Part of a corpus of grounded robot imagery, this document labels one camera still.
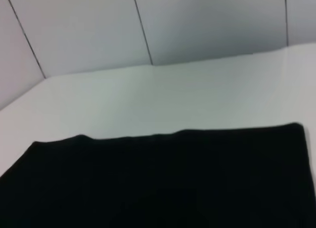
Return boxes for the black shirt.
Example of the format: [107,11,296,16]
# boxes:
[0,122,316,228]

